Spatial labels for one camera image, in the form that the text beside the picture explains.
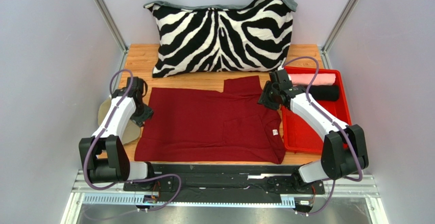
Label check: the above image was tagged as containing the zebra print pillow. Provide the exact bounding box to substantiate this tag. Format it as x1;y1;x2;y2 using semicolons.
144;0;298;78

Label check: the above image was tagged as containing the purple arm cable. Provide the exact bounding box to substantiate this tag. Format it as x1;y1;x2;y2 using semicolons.
282;56;364;215
83;69;182;212

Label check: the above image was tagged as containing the rolled pink t shirt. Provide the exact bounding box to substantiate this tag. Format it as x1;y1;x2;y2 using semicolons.
288;73;336;86

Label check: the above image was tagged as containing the aluminium frame rail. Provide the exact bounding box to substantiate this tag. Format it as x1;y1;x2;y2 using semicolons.
72;172;379;209

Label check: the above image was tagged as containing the dark red t shirt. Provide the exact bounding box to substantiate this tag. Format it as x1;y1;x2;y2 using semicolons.
134;76;285;164

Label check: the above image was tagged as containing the red plastic tray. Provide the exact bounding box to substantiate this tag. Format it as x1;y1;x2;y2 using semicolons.
281;66;352;154

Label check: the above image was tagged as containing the beige baseball cap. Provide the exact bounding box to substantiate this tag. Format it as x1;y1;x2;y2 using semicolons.
94;96;141;144

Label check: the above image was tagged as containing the left aluminium corner post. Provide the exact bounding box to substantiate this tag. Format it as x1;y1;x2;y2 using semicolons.
94;0;129;54

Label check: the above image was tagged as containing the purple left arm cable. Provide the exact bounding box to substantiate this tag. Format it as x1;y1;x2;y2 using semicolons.
83;69;182;212

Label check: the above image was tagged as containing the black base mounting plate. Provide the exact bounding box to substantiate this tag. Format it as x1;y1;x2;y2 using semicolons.
123;164;325;204

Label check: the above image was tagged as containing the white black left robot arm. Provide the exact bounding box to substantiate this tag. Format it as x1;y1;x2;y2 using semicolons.
79;77;154;185

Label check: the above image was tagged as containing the right aluminium corner post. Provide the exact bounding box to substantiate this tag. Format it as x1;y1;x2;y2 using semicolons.
322;0;359;53

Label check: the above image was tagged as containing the aluminium corner post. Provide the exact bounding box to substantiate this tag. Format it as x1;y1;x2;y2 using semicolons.
322;0;359;53
94;0;129;54

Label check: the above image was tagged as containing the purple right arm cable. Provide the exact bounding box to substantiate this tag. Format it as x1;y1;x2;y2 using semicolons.
282;56;364;215

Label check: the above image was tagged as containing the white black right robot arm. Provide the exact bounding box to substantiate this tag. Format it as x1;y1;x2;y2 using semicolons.
258;69;369;186

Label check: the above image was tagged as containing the rolled black t shirt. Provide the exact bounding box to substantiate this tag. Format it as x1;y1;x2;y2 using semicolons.
308;85;340;102

